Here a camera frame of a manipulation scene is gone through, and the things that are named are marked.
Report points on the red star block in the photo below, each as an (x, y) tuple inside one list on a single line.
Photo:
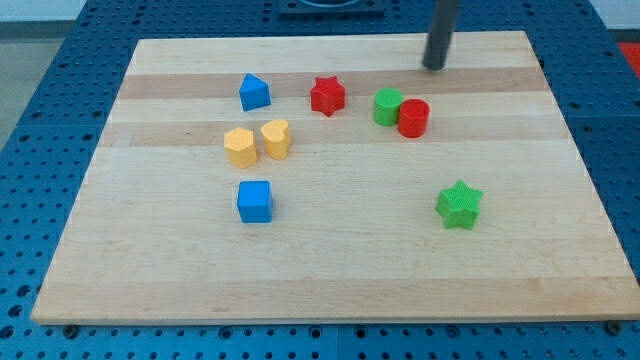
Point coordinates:
[(328, 95)]

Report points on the green star block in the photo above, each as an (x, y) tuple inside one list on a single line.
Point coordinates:
[(459, 206)]

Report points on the blue cube block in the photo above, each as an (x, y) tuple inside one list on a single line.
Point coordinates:
[(254, 201)]

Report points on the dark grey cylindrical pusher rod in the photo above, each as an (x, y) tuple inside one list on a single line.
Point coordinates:
[(442, 27)]

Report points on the dark robot base mount plate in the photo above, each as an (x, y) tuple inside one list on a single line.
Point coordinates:
[(289, 8)]

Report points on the yellow hexagon block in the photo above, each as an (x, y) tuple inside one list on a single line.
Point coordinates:
[(240, 147)]

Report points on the light wooden board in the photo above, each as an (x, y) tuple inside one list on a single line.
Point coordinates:
[(155, 236)]

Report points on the yellow heart block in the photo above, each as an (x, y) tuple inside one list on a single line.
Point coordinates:
[(277, 138)]

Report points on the green cylinder block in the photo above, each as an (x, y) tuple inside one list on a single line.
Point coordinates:
[(387, 102)]

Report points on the red cylinder block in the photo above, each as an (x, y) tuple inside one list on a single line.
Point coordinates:
[(413, 118)]

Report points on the blue triangular prism block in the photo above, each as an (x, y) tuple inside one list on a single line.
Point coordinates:
[(254, 93)]

